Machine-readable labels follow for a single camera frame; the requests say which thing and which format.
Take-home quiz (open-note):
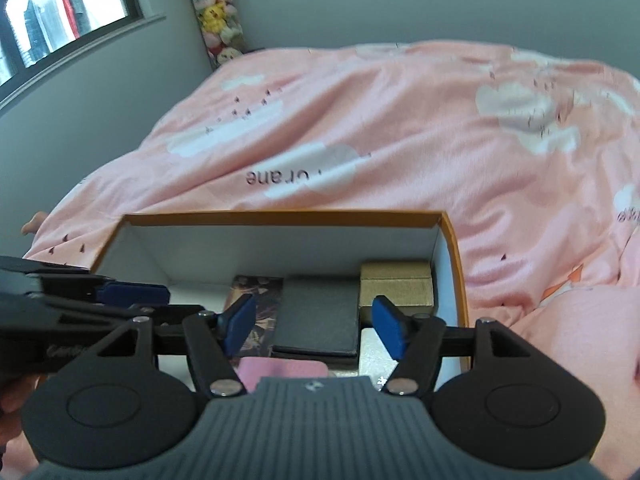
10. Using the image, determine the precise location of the pink wallet case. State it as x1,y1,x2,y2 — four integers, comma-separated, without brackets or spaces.
238,356,329,382

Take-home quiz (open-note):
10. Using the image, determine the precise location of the white glasses case box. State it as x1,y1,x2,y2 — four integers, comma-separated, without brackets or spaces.
358,328,397,390

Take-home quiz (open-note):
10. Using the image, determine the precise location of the brown small cardboard box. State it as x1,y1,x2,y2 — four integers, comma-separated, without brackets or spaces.
359,260,436,324

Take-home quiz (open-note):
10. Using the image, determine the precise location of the dark picture card box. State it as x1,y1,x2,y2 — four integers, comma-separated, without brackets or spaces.
224,275,283,361

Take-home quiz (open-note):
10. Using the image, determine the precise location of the dark grey box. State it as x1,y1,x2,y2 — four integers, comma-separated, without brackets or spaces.
271,276,360,365

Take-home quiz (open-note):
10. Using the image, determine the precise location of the person left hand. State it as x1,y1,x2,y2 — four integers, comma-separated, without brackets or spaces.
0,375,41,454

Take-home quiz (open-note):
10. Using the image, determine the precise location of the orange cardboard box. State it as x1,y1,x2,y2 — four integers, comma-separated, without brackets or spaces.
92,209,472,378

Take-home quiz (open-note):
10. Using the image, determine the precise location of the pink patterned duvet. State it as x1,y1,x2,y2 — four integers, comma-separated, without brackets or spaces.
28,41,639,479

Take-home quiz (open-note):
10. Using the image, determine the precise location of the plush toy storage tube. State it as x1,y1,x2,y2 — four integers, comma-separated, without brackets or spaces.
191,0,245,68

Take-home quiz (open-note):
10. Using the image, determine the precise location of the window with dark frame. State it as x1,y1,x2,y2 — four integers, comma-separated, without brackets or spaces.
1,0,153,108

